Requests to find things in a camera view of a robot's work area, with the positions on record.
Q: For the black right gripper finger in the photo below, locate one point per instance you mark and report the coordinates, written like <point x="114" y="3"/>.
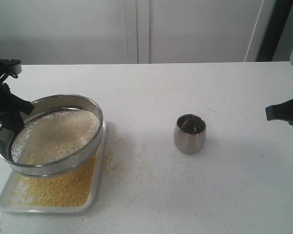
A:
<point x="282" y="111"/>

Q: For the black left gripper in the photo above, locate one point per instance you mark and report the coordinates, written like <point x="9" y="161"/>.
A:
<point x="11" y="120"/>

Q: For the round stainless steel sieve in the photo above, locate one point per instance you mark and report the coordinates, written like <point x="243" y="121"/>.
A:
<point x="42" y="107"/>

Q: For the stainless steel cup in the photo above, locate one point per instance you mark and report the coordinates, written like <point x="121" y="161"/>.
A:
<point x="190" y="134"/>

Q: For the white rectangular plastic tray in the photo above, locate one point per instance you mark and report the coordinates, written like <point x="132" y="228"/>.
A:
<point x="10" y="185"/>

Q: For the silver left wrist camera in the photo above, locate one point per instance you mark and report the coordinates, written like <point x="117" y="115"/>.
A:
<point x="11" y="67"/>

